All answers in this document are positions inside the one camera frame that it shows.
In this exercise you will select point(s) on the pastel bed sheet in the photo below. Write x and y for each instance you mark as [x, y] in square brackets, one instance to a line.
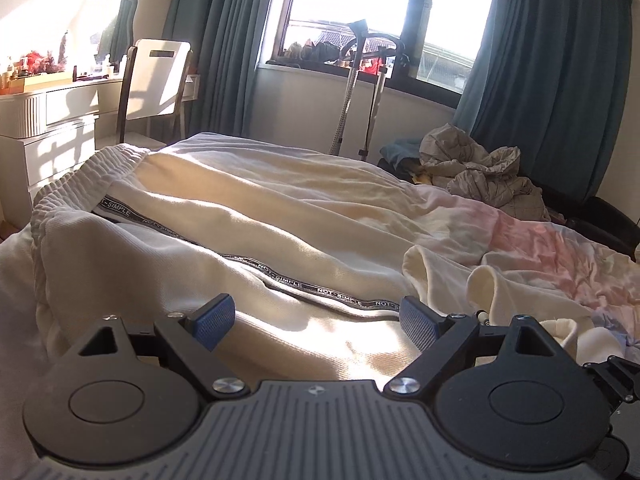
[550, 244]

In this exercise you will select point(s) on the teal curtain near desk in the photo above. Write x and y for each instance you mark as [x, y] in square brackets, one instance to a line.
[225, 36]

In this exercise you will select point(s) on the white wooden chair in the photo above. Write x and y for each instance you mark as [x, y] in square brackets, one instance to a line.
[153, 85]

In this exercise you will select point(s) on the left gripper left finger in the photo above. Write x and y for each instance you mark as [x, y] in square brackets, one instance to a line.
[125, 393]

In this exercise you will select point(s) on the cream sweatpants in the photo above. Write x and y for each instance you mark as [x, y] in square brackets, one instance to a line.
[250, 239]

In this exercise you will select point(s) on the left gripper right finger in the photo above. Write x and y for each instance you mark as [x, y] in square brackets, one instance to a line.
[508, 396]

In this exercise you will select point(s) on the teal garment on wall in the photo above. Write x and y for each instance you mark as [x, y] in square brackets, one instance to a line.
[118, 37]

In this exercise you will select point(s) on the window with dark frame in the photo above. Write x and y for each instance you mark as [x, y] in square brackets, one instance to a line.
[441, 37]

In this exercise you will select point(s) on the teal curtain far side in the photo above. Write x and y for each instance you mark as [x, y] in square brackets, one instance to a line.
[551, 78]

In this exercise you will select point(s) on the white dresser desk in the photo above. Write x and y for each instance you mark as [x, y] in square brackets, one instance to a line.
[48, 132]

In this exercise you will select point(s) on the beige quilted jacket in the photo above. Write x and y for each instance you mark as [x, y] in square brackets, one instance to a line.
[450, 159]

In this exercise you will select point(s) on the teal cloth on sofa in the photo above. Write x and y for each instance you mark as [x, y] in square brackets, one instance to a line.
[398, 151]

